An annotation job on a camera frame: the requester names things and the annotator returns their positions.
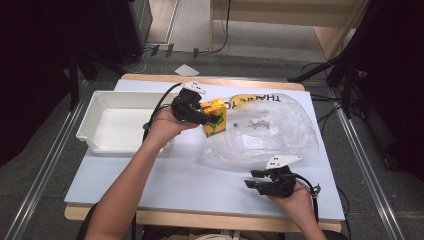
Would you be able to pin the white paper sheet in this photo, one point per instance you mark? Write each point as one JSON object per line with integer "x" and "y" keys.
{"x": 186, "y": 70}

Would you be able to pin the metal floor rail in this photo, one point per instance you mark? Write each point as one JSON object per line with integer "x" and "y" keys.
{"x": 43, "y": 173}
{"x": 366, "y": 170}

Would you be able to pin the person's right hand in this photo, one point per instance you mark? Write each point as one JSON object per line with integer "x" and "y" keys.
{"x": 300, "y": 203}

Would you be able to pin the wooden table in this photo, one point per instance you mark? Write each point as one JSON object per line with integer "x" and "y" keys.
{"x": 206, "y": 222}

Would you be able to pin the wooden background furniture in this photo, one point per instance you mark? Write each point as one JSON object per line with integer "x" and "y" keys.
{"x": 286, "y": 13}

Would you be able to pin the yellow juice carton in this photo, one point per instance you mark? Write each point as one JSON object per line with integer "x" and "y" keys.
{"x": 216, "y": 125}

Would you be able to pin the white plastic bin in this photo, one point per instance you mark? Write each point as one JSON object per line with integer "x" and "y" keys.
{"x": 116, "y": 128}

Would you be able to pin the black metal stand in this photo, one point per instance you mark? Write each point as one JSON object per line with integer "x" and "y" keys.
{"x": 346, "y": 56}

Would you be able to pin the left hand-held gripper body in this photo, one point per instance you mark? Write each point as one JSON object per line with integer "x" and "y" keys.
{"x": 186, "y": 105}

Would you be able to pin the clear plastic bag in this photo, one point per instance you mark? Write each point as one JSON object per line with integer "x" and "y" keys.
{"x": 273, "y": 140}

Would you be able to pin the black cabinet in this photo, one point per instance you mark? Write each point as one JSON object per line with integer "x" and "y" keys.
{"x": 136, "y": 30}

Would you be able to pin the white table cover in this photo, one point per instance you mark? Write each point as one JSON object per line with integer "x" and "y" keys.
{"x": 186, "y": 176}

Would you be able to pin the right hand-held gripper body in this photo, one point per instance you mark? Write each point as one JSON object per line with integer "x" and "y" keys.
{"x": 281, "y": 183}

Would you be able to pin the person's left hand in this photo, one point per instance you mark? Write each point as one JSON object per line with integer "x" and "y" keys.
{"x": 161, "y": 128}

